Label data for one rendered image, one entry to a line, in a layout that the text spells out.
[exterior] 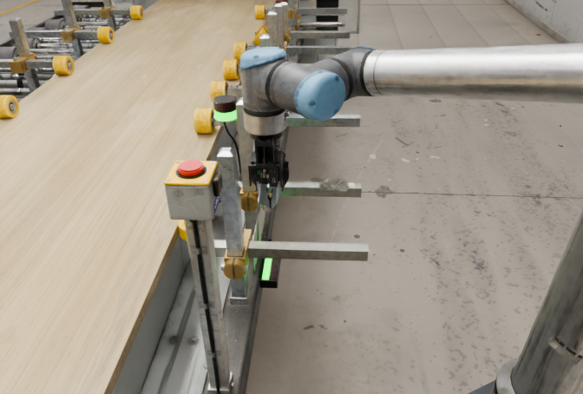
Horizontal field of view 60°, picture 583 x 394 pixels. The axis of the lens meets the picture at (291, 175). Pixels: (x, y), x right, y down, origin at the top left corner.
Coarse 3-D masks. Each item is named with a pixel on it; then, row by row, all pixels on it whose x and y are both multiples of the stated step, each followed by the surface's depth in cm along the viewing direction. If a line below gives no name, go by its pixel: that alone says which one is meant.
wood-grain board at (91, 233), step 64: (192, 0) 343; (256, 0) 339; (128, 64) 227; (192, 64) 225; (0, 128) 171; (64, 128) 170; (128, 128) 169; (192, 128) 168; (0, 192) 136; (64, 192) 135; (128, 192) 134; (0, 256) 112; (64, 256) 112; (128, 256) 112; (0, 320) 96; (64, 320) 96; (128, 320) 95; (0, 384) 84; (64, 384) 84
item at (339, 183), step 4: (328, 180) 142; (332, 180) 142; (336, 180) 144; (340, 180) 144; (344, 180) 144; (320, 184) 142; (324, 184) 142; (328, 184) 142; (332, 184) 142; (336, 184) 142; (340, 184) 141; (344, 184) 141; (324, 188) 141; (328, 188) 140; (332, 188) 140; (336, 188) 141; (340, 188) 141; (344, 188) 141; (348, 188) 141
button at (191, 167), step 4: (188, 160) 80; (192, 160) 80; (196, 160) 80; (180, 164) 79; (184, 164) 79; (188, 164) 79; (192, 164) 79; (196, 164) 79; (200, 164) 79; (180, 168) 78; (184, 168) 78; (188, 168) 78; (192, 168) 78; (196, 168) 78; (200, 168) 78; (180, 172) 77; (184, 172) 77; (188, 172) 77; (192, 172) 77; (196, 172) 77; (200, 172) 78
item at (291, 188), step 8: (240, 184) 144; (288, 184) 144; (296, 184) 144; (304, 184) 144; (312, 184) 144; (352, 184) 143; (360, 184) 143; (288, 192) 144; (296, 192) 143; (304, 192) 143; (312, 192) 143; (320, 192) 143; (328, 192) 143; (336, 192) 142; (344, 192) 142; (352, 192) 142; (360, 192) 142
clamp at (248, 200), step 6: (240, 192) 139; (246, 192) 139; (252, 192) 139; (240, 198) 139; (246, 198) 137; (252, 198) 137; (240, 204) 138; (246, 204) 138; (252, 204) 138; (246, 210) 139; (252, 210) 139
